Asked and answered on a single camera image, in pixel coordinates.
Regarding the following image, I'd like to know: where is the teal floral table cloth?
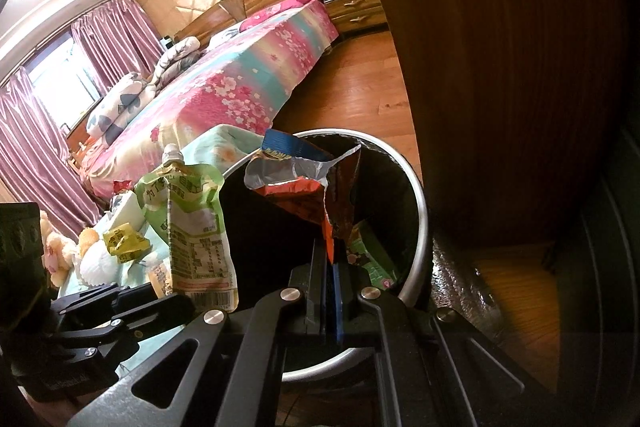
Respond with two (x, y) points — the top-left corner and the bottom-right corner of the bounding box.
(111, 124), (262, 377)

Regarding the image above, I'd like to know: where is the yellow wrapper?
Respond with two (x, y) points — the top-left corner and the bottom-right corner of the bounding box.
(103, 222), (151, 263)

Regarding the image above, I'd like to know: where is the folded grey white quilt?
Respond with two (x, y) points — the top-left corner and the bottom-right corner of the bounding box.
(149, 36), (201, 88)

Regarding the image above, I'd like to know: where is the cream teddy bear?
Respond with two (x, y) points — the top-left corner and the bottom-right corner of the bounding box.
(40, 210), (77, 288)

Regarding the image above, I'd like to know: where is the pink curtain left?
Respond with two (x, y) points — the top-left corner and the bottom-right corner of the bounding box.
(0, 68), (101, 239)

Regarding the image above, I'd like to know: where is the pink curtain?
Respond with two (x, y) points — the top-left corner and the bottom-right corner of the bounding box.
(0, 68), (101, 239)
(70, 0), (163, 94)

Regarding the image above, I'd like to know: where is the pink pillow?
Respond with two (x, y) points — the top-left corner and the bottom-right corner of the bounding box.
(239, 0), (316, 32)

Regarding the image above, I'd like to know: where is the pink curtain right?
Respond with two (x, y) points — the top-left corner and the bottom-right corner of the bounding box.
(70, 0), (163, 94)

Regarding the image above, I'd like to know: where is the round metal trash bin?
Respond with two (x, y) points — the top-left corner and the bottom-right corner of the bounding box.
(220, 128), (432, 384)

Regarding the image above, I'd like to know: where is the bed with floral sheet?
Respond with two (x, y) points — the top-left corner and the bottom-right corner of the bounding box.
(80, 0), (337, 199)

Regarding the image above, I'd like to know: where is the wooden nightstand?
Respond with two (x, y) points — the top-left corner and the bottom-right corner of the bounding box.
(323, 0), (387, 36)

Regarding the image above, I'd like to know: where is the red blue snack bag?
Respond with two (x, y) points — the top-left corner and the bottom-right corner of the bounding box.
(243, 128), (399, 291)

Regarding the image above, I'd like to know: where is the folded heart pattern quilt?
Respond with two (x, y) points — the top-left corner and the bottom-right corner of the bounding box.
(86, 72), (156, 145)

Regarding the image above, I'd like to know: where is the dark wooden door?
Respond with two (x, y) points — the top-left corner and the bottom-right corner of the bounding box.
(382, 0), (634, 247)

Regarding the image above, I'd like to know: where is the green drink pouch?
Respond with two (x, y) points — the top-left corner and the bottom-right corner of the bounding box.
(134, 144), (239, 313)

